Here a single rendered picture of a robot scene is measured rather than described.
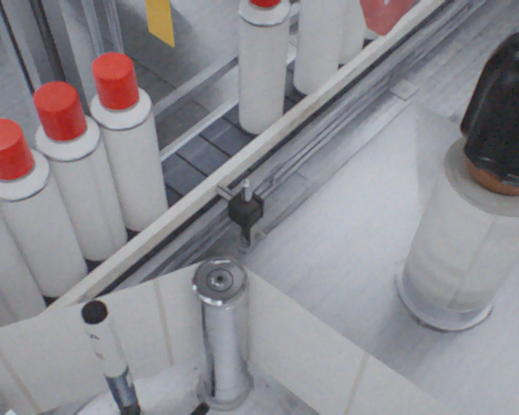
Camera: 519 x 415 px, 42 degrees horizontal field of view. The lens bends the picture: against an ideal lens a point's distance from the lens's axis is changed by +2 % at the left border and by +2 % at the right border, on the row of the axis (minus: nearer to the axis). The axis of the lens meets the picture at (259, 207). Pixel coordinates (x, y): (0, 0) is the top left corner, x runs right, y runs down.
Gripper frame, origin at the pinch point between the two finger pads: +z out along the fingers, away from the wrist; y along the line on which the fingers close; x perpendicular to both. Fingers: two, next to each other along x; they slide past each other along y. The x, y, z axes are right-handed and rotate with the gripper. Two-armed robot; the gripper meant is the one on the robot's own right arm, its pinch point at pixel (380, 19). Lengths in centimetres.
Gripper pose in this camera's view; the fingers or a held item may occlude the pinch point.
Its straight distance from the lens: 44.3
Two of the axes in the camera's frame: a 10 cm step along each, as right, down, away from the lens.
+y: 6.8, -5.8, 4.5
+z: -0.1, 6.0, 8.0
